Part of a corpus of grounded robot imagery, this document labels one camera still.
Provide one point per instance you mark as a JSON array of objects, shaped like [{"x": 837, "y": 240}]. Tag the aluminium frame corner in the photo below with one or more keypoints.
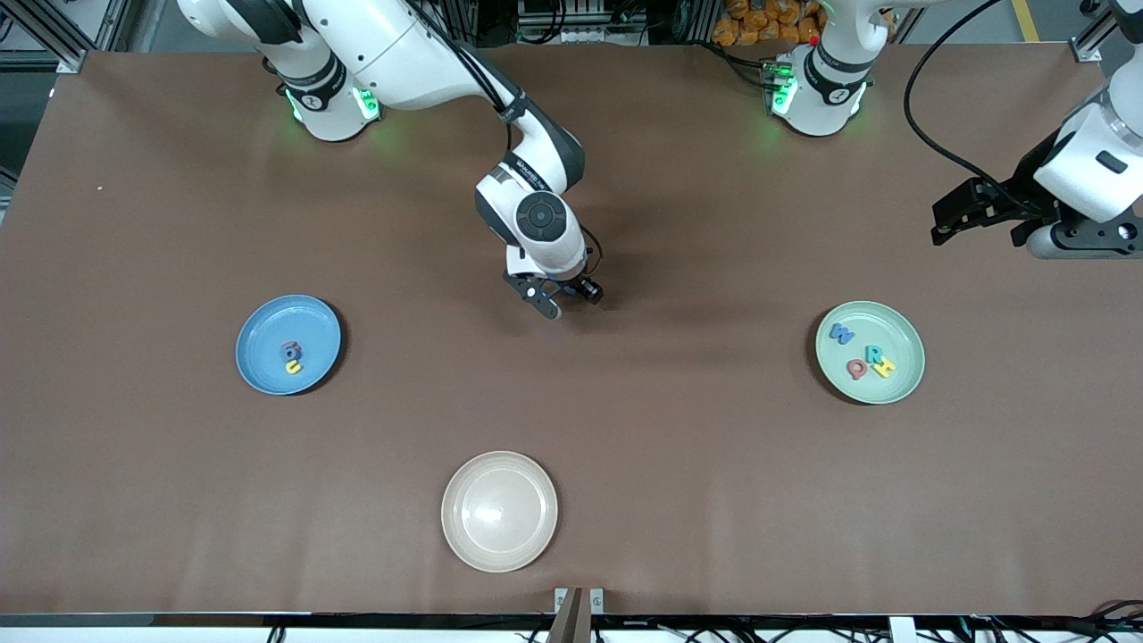
[
  {"x": 71, "y": 61},
  {"x": 1087, "y": 49}
]

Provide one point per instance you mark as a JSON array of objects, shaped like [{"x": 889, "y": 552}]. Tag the beige plate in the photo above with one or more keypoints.
[{"x": 499, "y": 512}]

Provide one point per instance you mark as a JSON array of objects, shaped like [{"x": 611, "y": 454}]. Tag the white table edge bracket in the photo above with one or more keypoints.
[{"x": 902, "y": 630}]

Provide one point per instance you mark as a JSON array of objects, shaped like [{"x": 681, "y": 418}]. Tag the orange bags pile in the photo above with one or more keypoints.
[{"x": 759, "y": 22}]

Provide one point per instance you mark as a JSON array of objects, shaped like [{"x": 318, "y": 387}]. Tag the red capital letter Q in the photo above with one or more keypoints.
[{"x": 850, "y": 369}]

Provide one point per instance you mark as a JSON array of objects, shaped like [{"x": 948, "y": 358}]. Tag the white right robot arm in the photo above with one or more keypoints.
[{"x": 384, "y": 45}]

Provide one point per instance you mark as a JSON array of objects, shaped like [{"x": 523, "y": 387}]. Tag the blue plate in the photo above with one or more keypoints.
[{"x": 268, "y": 326}]

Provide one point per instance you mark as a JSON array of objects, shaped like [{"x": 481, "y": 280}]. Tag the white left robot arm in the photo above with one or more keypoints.
[{"x": 826, "y": 98}]

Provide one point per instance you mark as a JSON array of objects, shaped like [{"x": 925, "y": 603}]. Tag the metal table edge bracket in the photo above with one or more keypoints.
[{"x": 579, "y": 607}]

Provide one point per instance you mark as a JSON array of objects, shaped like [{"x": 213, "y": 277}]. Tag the teal capital letter R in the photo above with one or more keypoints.
[{"x": 875, "y": 353}]

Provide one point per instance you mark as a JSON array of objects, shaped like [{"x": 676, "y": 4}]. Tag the green plate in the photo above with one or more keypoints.
[{"x": 897, "y": 335}]

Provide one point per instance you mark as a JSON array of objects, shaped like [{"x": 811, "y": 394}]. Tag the red small letter w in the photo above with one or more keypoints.
[{"x": 283, "y": 346}]

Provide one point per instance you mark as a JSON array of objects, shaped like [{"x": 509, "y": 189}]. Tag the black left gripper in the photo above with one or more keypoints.
[{"x": 1021, "y": 188}]

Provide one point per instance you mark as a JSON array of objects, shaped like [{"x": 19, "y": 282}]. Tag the blue capital letter W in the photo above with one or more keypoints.
[{"x": 841, "y": 334}]

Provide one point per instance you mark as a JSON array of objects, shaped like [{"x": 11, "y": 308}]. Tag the yellow capital letter H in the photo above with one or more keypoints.
[{"x": 885, "y": 365}]

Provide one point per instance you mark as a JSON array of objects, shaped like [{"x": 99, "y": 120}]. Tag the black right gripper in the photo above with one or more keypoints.
[{"x": 585, "y": 288}]

